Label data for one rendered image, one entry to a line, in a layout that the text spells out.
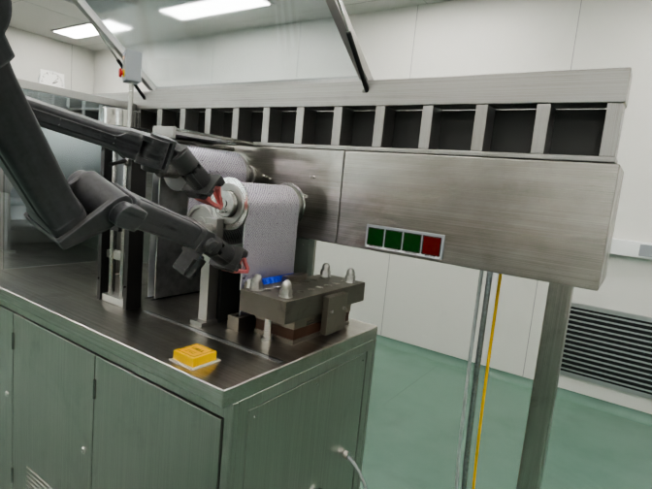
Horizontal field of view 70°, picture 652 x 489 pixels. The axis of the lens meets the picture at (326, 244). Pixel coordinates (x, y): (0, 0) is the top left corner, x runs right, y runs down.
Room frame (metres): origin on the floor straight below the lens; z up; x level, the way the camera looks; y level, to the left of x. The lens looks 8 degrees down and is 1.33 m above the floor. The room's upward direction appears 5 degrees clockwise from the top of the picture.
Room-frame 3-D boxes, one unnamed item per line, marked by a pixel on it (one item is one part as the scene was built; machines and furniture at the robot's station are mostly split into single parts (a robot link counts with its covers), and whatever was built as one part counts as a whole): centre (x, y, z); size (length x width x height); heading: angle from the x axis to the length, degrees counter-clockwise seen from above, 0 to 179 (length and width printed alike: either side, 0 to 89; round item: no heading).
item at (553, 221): (2.05, 0.57, 1.29); 3.10 x 0.28 x 0.30; 56
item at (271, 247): (1.38, 0.16, 1.11); 0.23 x 0.01 x 0.18; 146
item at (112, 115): (1.81, 0.82, 1.50); 0.14 x 0.14 x 0.06
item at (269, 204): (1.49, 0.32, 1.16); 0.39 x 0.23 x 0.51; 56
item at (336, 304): (1.31, -0.04, 0.96); 0.10 x 0.03 x 0.11; 146
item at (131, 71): (1.65, 0.72, 1.66); 0.07 x 0.07 x 0.10; 34
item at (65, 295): (1.87, 1.04, 0.88); 2.52 x 0.66 x 0.04; 56
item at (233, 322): (1.39, 0.16, 0.92); 0.28 x 0.04 x 0.04; 146
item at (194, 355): (1.03, 0.28, 0.91); 0.07 x 0.07 x 0.02; 56
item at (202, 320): (1.30, 0.33, 1.05); 0.06 x 0.05 x 0.31; 146
